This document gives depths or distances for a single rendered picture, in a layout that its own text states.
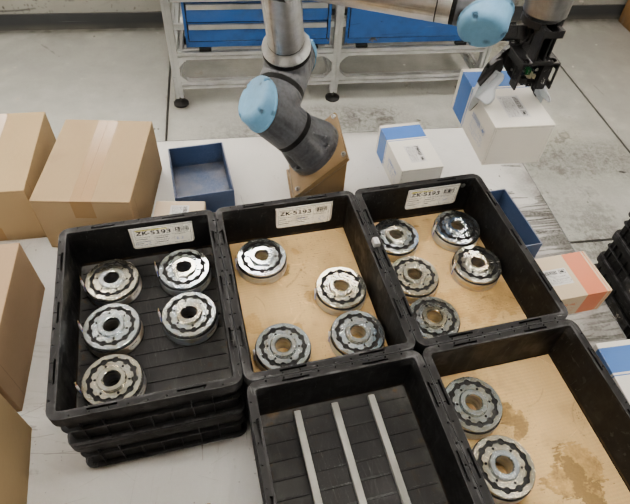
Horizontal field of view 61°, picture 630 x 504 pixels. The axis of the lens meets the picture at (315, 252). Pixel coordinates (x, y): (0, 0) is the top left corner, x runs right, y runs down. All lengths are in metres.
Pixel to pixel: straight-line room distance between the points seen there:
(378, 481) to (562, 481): 0.30
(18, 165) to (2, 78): 2.13
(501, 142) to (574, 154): 2.05
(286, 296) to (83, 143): 0.67
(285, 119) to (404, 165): 0.38
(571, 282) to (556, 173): 1.64
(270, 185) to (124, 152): 0.39
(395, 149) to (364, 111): 1.53
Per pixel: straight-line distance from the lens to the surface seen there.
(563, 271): 1.37
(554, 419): 1.08
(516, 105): 1.14
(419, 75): 3.15
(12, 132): 1.56
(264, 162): 1.58
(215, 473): 1.08
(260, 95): 1.26
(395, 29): 2.99
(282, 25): 1.22
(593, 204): 2.87
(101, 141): 1.45
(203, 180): 1.52
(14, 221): 1.46
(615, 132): 3.42
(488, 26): 0.88
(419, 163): 1.49
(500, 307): 1.17
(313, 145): 1.32
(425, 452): 0.98
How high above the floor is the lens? 1.72
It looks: 50 degrees down
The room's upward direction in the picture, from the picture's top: 5 degrees clockwise
